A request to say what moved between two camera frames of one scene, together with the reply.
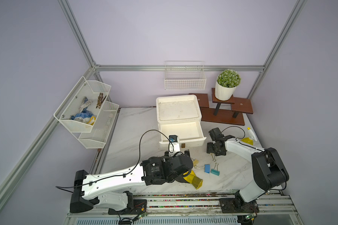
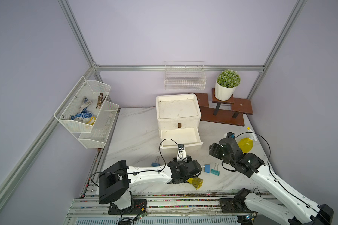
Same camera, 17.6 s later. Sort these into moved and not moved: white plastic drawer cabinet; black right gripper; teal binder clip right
Moved: black right gripper
Not moved: white plastic drawer cabinet; teal binder clip right
